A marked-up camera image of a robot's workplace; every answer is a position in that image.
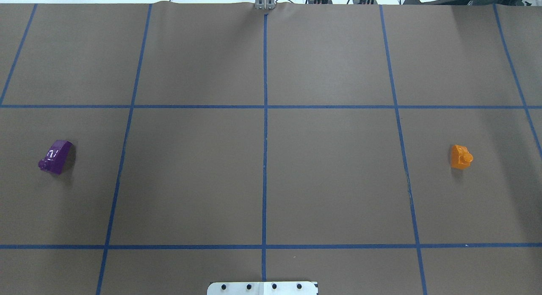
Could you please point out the orange trapezoid block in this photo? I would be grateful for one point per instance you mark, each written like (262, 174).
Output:
(460, 157)

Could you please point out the purple trapezoid block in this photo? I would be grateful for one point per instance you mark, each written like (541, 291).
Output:
(56, 157)

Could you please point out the aluminium frame post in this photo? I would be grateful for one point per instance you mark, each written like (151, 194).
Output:
(265, 4)

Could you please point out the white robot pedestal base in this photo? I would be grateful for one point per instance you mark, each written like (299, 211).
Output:
(264, 288)

